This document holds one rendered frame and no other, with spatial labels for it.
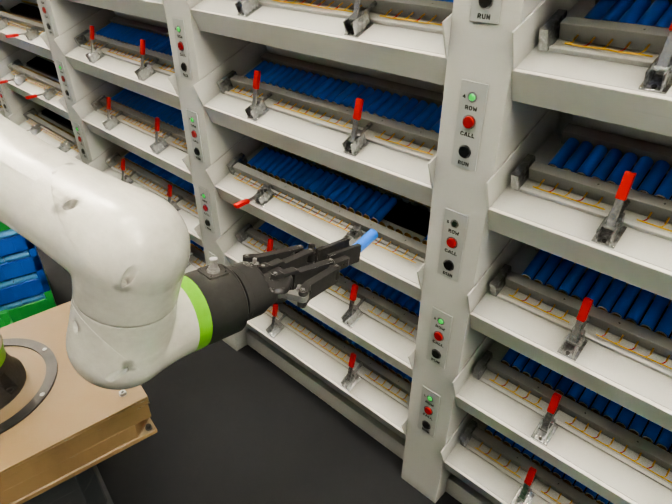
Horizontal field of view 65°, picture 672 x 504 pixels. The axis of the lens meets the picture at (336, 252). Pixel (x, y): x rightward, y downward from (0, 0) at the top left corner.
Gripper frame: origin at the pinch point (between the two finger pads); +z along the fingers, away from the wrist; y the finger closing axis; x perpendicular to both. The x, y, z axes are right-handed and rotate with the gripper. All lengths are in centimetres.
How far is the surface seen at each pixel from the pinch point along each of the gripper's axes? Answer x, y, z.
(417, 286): 8.6, -5.6, 16.1
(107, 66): -11, 100, 13
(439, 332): 15.4, -11.4, 16.7
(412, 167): -11.9, -0.7, 15.1
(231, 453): 66, 27, 2
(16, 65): 4, 189, 19
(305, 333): 44, 30, 27
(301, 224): 8.3, 24.7, 16.5
